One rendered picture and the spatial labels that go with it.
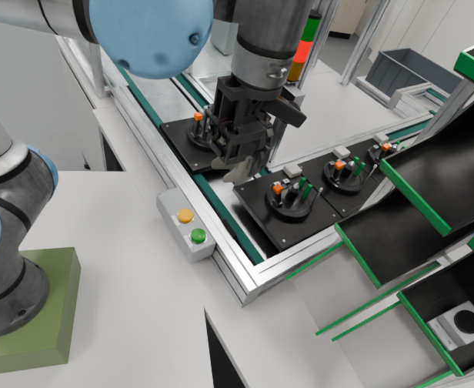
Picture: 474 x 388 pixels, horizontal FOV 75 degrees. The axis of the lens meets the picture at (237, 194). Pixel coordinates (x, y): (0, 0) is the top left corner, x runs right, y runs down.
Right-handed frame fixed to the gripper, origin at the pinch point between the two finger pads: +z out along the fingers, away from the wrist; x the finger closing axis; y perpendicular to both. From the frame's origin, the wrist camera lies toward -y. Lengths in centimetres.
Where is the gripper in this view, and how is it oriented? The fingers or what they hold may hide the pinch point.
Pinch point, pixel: (238, 178)
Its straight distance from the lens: 56.6
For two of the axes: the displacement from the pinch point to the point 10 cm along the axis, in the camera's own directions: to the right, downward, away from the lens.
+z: -2.0, 6.5, 7.3
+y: -8.2, 3.0, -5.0
